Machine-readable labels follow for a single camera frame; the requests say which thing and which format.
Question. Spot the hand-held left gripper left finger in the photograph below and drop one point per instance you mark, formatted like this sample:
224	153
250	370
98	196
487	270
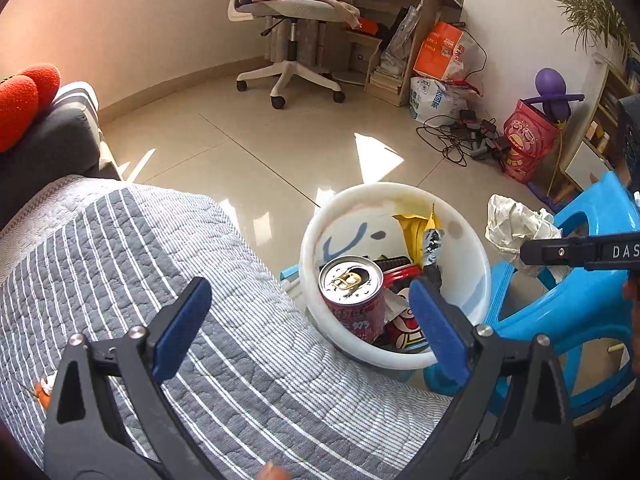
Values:
182	330

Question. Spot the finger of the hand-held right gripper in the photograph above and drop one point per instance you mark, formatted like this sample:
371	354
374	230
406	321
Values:
575	252

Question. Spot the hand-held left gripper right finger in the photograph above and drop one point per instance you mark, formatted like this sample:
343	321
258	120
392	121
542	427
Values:
440	332

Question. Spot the red cartoon drink can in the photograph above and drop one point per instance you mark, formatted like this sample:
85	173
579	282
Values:
405	332

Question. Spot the white tissue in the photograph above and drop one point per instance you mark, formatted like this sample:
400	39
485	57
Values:
515	225

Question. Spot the white plastic bucket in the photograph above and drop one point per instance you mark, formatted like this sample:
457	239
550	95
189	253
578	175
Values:
470	260

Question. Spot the silver foil wrapper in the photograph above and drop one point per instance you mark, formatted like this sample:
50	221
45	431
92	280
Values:
434	245

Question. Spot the red soda can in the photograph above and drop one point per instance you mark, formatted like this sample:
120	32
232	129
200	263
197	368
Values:
352	295

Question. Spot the yellow snack wrapper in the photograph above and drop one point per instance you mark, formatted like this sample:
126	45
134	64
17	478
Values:
415	232

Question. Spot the person's right hand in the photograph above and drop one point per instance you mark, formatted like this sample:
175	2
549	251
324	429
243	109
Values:
632	291

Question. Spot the white storage shelf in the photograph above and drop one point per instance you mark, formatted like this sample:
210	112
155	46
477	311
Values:
597	140

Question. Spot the blue plastic stool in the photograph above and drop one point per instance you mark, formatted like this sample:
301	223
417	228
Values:
590	305

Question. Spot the striped quilted sofa cover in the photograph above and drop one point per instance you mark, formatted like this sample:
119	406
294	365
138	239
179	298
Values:
150	250

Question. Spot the purple balloon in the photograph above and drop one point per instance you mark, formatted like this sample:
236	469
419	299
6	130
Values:
550	87

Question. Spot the red paper gift bag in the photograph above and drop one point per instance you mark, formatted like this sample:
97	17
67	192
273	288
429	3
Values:
527	142

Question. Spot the green potted plant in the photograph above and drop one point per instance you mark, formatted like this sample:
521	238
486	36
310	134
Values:
590	10

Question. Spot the white printed plastic bag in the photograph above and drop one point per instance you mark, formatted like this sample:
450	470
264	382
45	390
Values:
435	102

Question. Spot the orange cardboard package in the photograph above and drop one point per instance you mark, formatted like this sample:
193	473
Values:
442	52

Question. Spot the dark grey sofa armrest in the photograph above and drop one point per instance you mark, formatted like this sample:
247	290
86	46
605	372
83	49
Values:
50	145

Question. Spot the orange pumpkin cushion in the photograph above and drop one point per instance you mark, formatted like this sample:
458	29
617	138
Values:
22	102

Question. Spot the white office chair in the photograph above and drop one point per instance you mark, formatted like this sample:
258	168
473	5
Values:
295	55

